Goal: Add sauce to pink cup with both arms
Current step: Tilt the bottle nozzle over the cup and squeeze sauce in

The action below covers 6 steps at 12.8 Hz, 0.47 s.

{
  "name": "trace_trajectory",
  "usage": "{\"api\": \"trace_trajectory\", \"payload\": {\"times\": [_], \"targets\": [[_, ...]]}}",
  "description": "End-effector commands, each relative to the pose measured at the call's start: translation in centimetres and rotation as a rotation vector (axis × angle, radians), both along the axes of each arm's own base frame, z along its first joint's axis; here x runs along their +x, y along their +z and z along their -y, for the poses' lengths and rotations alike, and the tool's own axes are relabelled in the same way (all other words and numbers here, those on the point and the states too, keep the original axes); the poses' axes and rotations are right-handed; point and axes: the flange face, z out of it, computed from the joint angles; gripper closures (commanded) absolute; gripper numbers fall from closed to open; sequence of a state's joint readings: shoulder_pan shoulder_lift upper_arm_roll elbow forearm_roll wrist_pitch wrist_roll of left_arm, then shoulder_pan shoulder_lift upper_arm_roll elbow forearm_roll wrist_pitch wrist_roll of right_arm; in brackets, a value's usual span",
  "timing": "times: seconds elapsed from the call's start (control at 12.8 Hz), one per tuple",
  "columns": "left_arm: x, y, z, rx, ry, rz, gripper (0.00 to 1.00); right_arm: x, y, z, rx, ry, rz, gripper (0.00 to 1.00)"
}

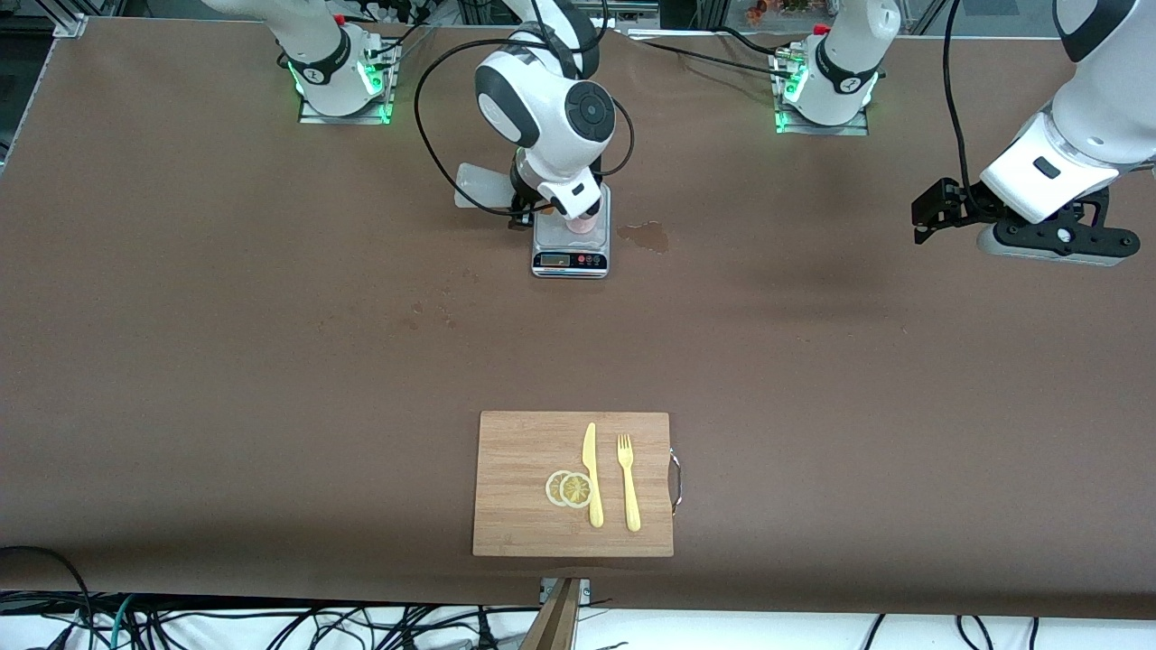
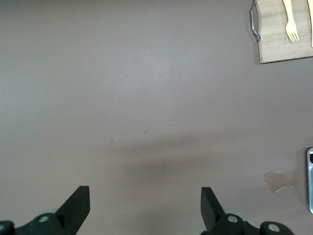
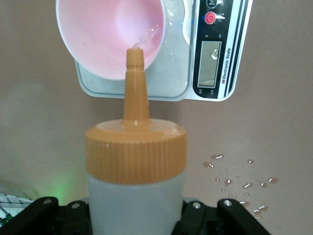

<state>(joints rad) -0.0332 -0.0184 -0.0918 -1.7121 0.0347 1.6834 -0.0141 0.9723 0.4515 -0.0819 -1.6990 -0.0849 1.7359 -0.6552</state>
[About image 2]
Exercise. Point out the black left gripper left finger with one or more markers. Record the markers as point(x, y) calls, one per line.
point(71, 210)

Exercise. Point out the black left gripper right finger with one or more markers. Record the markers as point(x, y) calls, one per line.
point(211, 210)

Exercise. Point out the silver digital kitchen scale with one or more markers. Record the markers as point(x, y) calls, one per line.
point(310, 181)

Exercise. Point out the yellow plastic fork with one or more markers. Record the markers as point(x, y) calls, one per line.
point(291, 27)

